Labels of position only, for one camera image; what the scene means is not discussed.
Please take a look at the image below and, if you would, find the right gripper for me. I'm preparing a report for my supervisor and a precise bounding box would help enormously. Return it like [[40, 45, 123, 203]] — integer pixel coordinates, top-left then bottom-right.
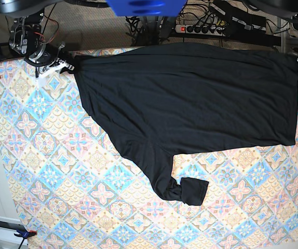
[[25, 42, 75, 79]]

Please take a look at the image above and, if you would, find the black t-shirt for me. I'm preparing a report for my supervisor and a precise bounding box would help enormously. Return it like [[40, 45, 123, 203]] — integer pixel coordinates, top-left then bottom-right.
[[74, 43, 298, 206]]

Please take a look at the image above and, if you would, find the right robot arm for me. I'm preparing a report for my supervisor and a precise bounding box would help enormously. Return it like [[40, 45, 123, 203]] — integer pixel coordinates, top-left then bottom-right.
[[0, 1, 75, 78]]

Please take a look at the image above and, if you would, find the white power strip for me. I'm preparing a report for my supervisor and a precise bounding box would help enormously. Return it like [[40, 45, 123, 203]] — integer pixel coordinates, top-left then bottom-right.
[[174, 24, 225, 36]]

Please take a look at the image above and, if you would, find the patterned tablecloth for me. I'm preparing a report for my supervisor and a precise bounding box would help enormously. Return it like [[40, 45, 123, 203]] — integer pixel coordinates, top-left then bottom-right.
[[0, 60, 298, 248]]

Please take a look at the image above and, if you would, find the white floor box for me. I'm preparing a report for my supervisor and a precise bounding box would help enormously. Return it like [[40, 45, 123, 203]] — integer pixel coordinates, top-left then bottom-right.
[[0, 216, 25, 245]]

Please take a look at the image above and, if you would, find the blue clamp bottom left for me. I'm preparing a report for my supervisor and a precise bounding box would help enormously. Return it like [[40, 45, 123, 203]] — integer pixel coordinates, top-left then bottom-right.
[[0, 229, 37, 240]]

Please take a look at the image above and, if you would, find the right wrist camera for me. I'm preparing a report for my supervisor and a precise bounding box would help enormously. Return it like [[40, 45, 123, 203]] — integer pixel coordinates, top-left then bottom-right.
[[35, 77, 46, 88]]

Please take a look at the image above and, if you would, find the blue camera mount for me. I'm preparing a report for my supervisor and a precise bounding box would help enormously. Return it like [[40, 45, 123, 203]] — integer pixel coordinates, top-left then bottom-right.
[[106, 0, 187, 17]]

